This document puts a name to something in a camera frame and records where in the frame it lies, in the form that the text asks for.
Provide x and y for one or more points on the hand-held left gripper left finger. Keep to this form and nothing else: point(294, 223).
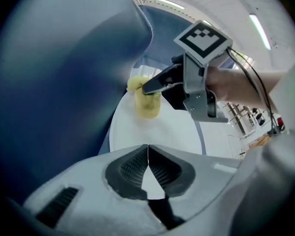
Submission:
point(127, 173)

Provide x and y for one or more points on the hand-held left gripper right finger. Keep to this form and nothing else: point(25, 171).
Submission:
point(169, 176)

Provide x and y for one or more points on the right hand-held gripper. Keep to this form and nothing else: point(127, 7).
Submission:
point(194, 82)

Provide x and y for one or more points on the person's right forearm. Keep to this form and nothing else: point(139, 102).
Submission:
point(241, 87)

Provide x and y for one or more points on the metal shelf rack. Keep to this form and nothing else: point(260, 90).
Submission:
point(238, 117)

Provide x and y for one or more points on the long ceiling light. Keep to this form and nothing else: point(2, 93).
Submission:
point(169, 3)
point(260, 31)

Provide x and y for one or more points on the red box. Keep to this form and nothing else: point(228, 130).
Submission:
point(281, 121)

